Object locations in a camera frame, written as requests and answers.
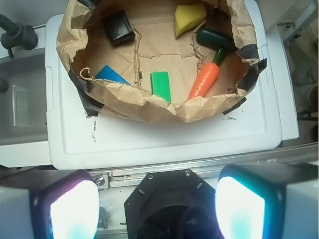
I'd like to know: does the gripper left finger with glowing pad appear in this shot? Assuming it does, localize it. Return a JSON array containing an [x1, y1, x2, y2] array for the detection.
[[29, 170, 100, 239]]

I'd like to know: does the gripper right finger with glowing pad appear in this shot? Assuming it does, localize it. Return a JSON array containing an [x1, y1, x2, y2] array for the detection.
[[215, 164, 286, 239]]

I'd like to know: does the blue block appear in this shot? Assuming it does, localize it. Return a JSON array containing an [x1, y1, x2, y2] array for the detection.
[[95, 65, 130, 85]]

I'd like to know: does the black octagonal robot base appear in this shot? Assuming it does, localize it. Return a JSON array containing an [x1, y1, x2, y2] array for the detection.
[[124, 169, 223, 239]]

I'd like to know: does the green block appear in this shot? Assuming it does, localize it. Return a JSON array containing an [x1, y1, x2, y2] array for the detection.
[[150, 71, 171, 103]]

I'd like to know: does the black leather block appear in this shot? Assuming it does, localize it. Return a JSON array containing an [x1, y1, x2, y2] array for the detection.
[[101, 10, 136, 46]]

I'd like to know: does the clear plastic bin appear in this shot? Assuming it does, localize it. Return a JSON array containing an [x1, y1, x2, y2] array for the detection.
[[0, 47, 48, 147]]

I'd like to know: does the orange toy carrot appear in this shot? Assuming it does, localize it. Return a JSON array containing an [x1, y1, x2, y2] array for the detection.
[[188, 48, 226, 100]]

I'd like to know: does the brown paper bag bin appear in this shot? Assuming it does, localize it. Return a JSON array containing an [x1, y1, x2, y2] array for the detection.
[[57, 0, 267, 124]]

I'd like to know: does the dark green toy cucumber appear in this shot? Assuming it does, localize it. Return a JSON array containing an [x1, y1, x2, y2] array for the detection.
[[196, 28, 237, 52]]

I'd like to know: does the yellow sponge wedge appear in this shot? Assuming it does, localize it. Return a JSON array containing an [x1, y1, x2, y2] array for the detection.
[[174, 3, 207, 38]]

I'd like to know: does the aluminium extrusion rail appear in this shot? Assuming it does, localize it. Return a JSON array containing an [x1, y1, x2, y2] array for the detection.
[[89, 142, 319, 191]]

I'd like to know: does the black handle knob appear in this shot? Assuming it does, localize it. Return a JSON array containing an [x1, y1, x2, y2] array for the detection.
[[0, 14, 38, 59]]

